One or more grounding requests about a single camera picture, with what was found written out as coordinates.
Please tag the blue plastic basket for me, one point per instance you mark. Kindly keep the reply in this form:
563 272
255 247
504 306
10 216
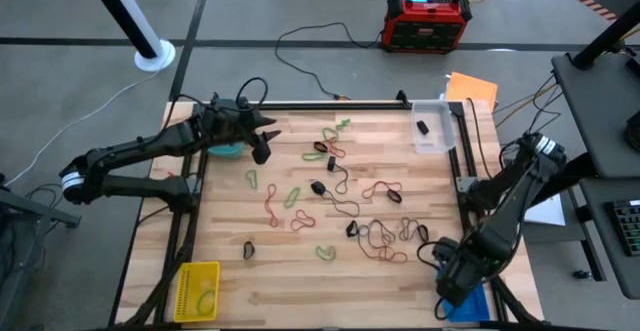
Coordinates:
475 306

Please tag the white paper sheet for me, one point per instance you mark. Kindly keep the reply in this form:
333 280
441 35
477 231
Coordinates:
547 213

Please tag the black stand pole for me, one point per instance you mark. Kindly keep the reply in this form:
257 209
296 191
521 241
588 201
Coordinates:
605 36

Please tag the orange paper folder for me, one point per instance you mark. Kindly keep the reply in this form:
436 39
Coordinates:
472 91

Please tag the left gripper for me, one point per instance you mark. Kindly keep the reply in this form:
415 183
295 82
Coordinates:
230 121

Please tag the black equipment stand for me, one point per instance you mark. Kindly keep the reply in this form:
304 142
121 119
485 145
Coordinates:
30 211

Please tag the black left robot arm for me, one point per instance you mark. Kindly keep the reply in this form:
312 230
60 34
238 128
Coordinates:
150 146

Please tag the teal plastic basket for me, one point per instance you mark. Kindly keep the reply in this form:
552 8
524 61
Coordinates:
227 152

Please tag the black keyboard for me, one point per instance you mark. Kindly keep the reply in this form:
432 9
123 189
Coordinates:
627 226

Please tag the wide black rubber band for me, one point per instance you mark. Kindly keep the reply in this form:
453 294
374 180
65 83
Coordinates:
348 231
425 236
317 187
423 127
245 252
316 146
398 200
331 164

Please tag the thin dark rubber band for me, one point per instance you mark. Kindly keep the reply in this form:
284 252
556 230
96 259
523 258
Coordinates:
401 231
361 231
358 211
347 181

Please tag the clear plastic bin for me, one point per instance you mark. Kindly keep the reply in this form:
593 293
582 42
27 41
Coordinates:
440 141

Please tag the yellow plastic basket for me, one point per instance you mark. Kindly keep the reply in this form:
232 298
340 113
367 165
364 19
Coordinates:
187 291

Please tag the silver metal bracket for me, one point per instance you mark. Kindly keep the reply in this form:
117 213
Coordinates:
465 185

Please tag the red black power station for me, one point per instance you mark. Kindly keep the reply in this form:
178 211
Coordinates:
425 31

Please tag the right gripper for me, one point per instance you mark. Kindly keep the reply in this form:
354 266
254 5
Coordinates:
457 276

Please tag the black side table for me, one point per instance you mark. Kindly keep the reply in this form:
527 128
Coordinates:
600 116

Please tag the black and white pole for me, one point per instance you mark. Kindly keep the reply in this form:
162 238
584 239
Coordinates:
120 13

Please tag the green rubber band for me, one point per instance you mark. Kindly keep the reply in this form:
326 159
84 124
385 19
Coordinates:
286 205
255 183
320 257
343 123
323 133
199 302
305 157

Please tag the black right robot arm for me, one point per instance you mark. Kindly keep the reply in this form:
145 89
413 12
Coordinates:
505 221

